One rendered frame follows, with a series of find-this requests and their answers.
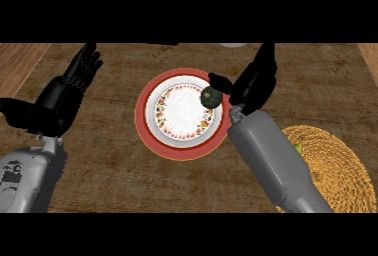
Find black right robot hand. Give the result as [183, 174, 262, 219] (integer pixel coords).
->
[206, 42, 279, 116]

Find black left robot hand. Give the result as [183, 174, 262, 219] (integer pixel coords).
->
[0, 42, 104, 138]

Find dark green squash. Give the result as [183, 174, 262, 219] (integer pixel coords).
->
[199, 86, 224, 109]

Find red rimmed white plate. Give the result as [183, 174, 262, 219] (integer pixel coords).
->
[134, 67, 233, 162]

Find woven yellow round placemat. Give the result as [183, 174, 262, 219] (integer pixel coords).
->
[274, 125, 378, 214]

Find white round object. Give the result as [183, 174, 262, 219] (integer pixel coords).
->
[217, 42, 249, 49]

